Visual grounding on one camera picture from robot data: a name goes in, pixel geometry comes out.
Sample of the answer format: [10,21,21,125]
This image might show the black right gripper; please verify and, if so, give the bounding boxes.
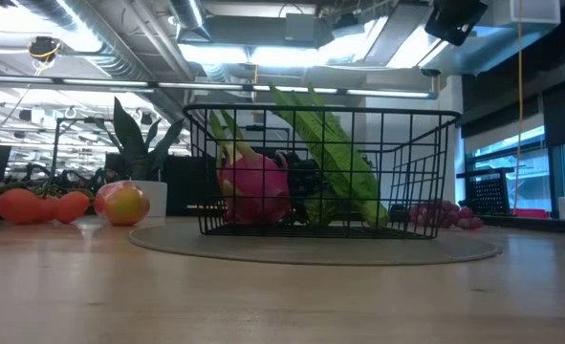
[424,0,489,48]

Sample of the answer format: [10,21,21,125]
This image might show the green romaine lettuce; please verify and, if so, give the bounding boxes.
[268,83,391,229]

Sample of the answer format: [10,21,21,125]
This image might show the black grape bunch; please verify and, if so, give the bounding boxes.
[274,151,329,226]

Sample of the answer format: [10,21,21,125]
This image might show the pink dragon fruit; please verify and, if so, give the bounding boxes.
[207,109,293,226]

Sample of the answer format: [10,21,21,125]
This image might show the red yellow mango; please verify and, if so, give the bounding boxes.
[93,180,151,227]

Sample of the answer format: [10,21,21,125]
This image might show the orange tomatoes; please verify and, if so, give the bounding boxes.
[0,180,95,226]

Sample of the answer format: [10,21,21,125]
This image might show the white ceiling unit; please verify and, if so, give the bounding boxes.
[510,0,562,26]

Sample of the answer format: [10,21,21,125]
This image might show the dark ceiling box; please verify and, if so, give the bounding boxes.
[284,12,320,48]

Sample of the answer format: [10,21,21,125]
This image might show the black perforated panel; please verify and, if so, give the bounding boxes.
[455,166,516,216]

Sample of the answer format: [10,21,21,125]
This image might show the red grape bunch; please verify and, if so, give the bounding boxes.
[408,199,485,231]

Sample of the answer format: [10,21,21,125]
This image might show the red box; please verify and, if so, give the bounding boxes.
[511,207,551,220]

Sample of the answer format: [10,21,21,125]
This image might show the bright ceiling light panel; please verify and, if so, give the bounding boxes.
[176,42,322,68]

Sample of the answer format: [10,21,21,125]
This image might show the long LED light bar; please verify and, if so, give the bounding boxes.
[0,74,440,100]

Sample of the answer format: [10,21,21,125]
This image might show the round grey mat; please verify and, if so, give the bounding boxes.
[127,222,503,267]

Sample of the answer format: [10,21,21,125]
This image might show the green snake plant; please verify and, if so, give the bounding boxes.
[93,97,186,182]

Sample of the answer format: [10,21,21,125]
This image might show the white plant pot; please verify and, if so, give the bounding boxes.
[128,179,169,219]

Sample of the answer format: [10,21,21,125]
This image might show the yellow hanging cable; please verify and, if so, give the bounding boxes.
[514,0,525,211]

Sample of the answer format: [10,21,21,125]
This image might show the black wire basket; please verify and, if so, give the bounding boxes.
[182,103,463,240]

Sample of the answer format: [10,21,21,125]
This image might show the black table edge rail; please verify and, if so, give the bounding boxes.
[480,213,565,237]

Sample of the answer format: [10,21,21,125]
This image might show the silver ceiling duct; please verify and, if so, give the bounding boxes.
[11,0,190,125]

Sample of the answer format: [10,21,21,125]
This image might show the black ceiling cable reel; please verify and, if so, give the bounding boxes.
[27,35,63,63]

